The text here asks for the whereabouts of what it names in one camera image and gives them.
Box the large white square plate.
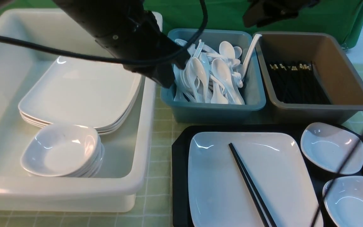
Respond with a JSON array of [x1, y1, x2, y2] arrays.
[[188, 132, 319, 227]]

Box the black chopstick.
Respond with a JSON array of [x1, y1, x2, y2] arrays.
[[228, 143, 277, 227], [228, 143, 270, 227]]

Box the white small bowl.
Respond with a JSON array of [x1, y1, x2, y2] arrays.
[[301, 122, 359, 172], [324, 176, 363, 227]]

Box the grey black robot arm right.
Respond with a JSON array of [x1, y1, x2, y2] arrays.
[[242, 0, 320, 28]]

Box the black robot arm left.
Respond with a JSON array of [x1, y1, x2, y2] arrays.
[[54, 0, 181, 61]]

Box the teal plastic spoon bin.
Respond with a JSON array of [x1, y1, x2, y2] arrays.
[[160, 30, 266, 125]]

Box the pile of white soup spoons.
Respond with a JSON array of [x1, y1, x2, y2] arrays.
[[173, 34, 261, 105]]

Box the stack of white square plates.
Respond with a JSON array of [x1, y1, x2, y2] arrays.
[[18, 56, 142, 135]]

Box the bundle of black chopsticks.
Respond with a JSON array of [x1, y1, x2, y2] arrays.
[[266, 61, 332, 105]]

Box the stack of white small bowls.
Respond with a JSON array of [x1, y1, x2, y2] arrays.
[[20, 124, 105, 178]]

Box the large white plastic tub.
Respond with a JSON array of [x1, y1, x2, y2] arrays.
[[0, 9, 163, 213]]

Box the brown plastic chopstick bin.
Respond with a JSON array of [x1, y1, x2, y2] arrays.
[[256, 32, 363, 124]]

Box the black plastic serving tray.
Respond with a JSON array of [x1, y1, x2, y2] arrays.
[[172, 124, 363, 227]]

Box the green cloth backdrop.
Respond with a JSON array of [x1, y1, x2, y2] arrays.
[[0, 0, 363, 61]]

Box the black cable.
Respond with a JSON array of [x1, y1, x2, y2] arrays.
[[0, 0, 208, 66]]

